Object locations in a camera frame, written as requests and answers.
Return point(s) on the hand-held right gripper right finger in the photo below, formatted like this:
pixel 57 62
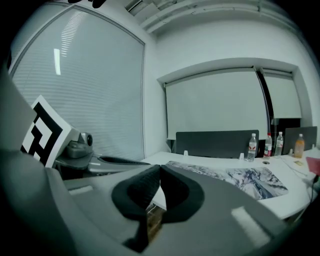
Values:
pixel 182 197

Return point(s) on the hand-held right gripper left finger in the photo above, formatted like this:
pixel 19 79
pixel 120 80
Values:
pixel 135 197

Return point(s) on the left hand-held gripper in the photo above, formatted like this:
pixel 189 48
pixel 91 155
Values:
pixel 45 130

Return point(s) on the anime print desk mat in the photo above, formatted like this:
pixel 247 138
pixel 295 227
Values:
pixel 252 180

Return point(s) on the white desk clip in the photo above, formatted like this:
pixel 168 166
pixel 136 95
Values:
pixel 241 156
pixel 290 151
pixel 186 153

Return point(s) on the long dark grey divider panel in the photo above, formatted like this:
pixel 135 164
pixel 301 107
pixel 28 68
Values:
pixel 215 143

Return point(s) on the grey venetian blind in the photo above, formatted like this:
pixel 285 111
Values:
pixel 95 95

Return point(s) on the clear water bottle white cap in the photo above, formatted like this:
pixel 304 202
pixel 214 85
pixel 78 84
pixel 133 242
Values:
pixel 252 148
pixel 279 146

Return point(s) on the wide white roller blind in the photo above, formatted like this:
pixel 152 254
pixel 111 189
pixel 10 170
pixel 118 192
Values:
pixel 215 105

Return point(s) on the clear bottle red cap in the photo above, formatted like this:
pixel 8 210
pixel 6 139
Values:
pixel 267 147

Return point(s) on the small yellow card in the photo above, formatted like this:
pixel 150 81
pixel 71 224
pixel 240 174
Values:
pixel 298 163

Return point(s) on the orange drink bottle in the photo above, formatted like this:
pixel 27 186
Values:
pixel 299 148

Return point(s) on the short dark grey divider panel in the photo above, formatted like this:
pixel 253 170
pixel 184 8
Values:
pixel 305 137

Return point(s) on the narrow white roller blind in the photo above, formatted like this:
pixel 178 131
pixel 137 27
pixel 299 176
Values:
pixel 285 97

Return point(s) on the ceiling air vent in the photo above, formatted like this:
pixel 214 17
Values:
pixel 133 5

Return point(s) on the black window frame post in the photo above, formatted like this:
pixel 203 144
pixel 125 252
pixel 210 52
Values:
pixel 265 100

